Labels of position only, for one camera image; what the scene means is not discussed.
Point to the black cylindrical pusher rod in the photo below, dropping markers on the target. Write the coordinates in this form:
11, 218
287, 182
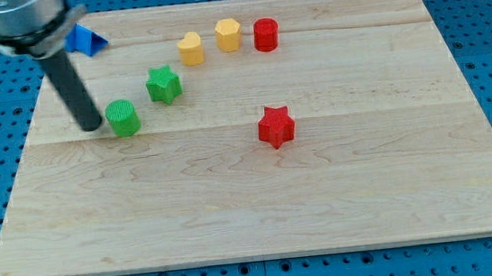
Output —
64, 78

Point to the green star block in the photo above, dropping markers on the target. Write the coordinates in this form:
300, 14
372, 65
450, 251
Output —
163, 85

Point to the red star block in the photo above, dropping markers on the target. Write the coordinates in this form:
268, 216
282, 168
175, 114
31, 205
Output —
276, 126

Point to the blue triangular block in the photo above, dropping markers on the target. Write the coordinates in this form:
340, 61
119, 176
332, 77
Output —
84, 40

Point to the green cylinder block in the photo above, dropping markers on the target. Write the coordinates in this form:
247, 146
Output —
122, 117

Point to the yellow heart block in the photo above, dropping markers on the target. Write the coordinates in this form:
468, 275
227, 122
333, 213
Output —
190, 49

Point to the yellow hexagon block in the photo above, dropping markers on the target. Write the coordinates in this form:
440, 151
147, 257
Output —
228, 35

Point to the light wooden board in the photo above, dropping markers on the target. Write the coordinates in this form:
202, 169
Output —
391, 147

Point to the red cylinder block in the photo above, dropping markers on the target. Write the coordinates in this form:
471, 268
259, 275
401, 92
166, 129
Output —
265, 34

